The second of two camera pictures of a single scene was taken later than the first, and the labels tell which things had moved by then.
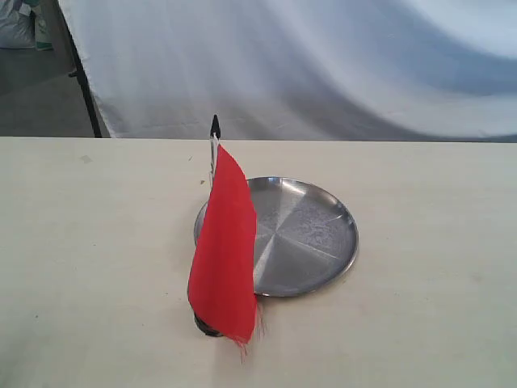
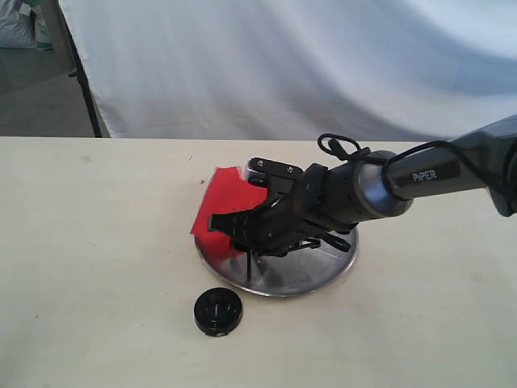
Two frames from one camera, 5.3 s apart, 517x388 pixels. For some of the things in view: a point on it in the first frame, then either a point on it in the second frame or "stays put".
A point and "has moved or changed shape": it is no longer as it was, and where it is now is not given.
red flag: (222, 274) has moved or changed shape
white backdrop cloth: (305, 70) stays put
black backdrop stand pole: (81, 73) stays put
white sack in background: (17, 24) stays put
